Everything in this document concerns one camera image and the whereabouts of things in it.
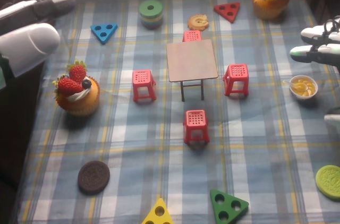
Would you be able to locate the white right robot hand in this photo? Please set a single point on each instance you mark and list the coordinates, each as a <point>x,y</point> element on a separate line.
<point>322,50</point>

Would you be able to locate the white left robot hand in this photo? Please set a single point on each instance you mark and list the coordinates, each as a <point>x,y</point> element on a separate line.
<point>29,46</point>

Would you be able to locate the small bowl of fruit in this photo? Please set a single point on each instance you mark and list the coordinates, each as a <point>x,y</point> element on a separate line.
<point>304,87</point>

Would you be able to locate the red stool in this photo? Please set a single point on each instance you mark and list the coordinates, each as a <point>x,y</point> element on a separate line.
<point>237,71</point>
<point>142,76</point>
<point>192,35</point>
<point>196,117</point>

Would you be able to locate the red stool back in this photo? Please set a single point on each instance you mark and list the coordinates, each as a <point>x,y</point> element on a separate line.
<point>192,35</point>

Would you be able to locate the miniature brown folding table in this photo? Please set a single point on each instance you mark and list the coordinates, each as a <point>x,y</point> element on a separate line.
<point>191,59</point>

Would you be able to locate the red stool front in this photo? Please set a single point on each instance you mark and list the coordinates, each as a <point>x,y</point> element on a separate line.
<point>196,117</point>

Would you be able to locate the blue triangle block with holes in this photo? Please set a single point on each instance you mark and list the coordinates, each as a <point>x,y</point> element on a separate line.
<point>102,34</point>

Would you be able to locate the toy cupcake with strawberries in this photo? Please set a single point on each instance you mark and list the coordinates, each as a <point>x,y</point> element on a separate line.
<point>79,102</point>

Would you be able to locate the red triangle block with holes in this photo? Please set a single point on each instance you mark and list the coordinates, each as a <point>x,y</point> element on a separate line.
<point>229,14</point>

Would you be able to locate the tan swirl butter cookie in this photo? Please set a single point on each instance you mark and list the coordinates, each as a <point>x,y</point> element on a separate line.
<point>195,23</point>

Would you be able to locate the green sandwich cookie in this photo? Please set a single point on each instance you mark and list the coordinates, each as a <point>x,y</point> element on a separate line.
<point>330,181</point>

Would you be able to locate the chocolate sandwich cookie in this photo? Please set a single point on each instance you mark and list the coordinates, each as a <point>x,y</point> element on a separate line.
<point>93,177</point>

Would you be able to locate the blue plaid tablecloth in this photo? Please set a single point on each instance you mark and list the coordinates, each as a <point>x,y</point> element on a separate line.
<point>148,160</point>

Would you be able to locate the green triangle block with holes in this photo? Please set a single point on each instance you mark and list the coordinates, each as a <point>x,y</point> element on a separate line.
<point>228,212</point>

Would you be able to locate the yellow triangle block with holes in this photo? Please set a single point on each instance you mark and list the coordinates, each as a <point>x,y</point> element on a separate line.
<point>159,218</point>

